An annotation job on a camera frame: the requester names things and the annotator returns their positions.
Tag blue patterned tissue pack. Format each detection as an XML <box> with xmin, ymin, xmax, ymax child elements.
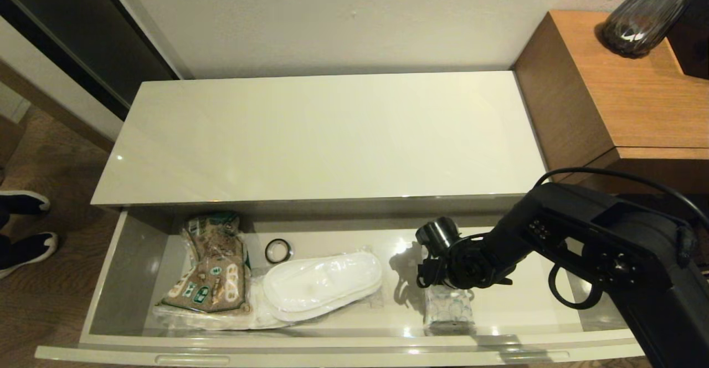
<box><xmin>424</xmin><ymin>285</ymin><xmax>477</xmax><ymax>336</ymax></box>

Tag packaged white slippers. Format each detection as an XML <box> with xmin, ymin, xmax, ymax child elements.
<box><xmin>151</xmin><ymin>277</ymin><xmax>291</xmax><ymax>331</ymax></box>
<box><xmin>261</xmin><ymin>251</ymin><xmax>384</xmax><ymax>323</ymax></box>

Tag white cabinet drawer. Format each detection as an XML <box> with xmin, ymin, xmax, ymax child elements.
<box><xmin>34</xmin><ymin>193</ymin><xmax>646</xmax><ymax>367</ymax></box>

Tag black tape roll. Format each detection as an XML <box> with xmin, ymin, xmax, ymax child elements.
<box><xmin>264</xmin><ymin>239</ymin><xmax>294</xmax><ymax>264</ymax></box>

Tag white glossy cabinet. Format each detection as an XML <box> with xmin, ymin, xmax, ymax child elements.
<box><xmin>91</xmin><ymin>70</ymin><xmax>549</xmax><ymax>207</ymax></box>

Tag brown snack bag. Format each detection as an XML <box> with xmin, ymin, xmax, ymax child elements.
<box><xmin>155</xmin><ymin>212</ymin><xmax>253</xmax><ymax>314</ymax></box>

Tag brown wooden side table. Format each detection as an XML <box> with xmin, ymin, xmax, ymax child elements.
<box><xmin>512</xmin><ymin>11</ymin><xmax>709</xmax><ymax>194</ymax></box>

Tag dark ribbed glass vase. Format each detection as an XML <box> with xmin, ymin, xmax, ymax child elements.
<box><xmin>601</xmin><ymin>0</ymin><xmax>707</xmax><ymax>58</ymax></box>

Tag black box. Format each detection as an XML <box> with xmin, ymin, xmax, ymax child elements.
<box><xmin>666</xmin><ymin>0</ymin><xmax>709</xmax><ymax>80</ymax></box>

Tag black white-soled shoe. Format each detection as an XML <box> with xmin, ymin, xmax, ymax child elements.
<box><xmin>0</xmin><ymin>191</ymin><xmax>51</xmax><ymax>217</ymax></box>
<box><xmin>0</xmin><ymin>232</ymin><xmax>59</xmax><ymax>279</ymax></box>

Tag dark door panel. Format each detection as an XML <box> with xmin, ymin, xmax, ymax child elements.
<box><xmin>0</xmin><ymin>0</ymin><xmax>181</xmax><ymax>122</ymax></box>

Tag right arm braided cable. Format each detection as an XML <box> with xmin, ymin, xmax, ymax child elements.
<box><xmin>535</xmin><ymin>167</ymin><xmax>709</xmax><ymax>310</ymax></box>

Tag grey wood-trimmed door frame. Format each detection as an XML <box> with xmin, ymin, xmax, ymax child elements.
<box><xmin>0</xmin><ymin>16</ymin><xmax>125</xmax><ymax>152</ymax></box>

